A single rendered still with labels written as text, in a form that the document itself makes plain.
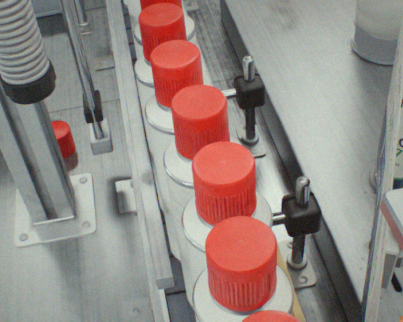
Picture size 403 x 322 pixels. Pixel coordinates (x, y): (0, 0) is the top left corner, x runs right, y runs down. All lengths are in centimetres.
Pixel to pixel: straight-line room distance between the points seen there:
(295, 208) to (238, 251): 24
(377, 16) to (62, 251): 43
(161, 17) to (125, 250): 26
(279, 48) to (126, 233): 30
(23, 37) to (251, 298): 20
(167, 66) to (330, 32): 43
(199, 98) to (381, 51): 41
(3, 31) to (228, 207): 16
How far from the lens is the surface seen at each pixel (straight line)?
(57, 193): 60
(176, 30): 42
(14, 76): 37
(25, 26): 35
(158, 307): 49
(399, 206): 21
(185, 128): 33
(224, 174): 29
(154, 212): 44
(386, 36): 70
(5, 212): 67
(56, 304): 57
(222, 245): 27
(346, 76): 70
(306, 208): 50
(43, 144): 55
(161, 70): 37
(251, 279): 26
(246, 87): 61
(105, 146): 61
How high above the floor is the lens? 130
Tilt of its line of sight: 45 degrees down
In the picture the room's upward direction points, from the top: 6 degrees counter-clockwise
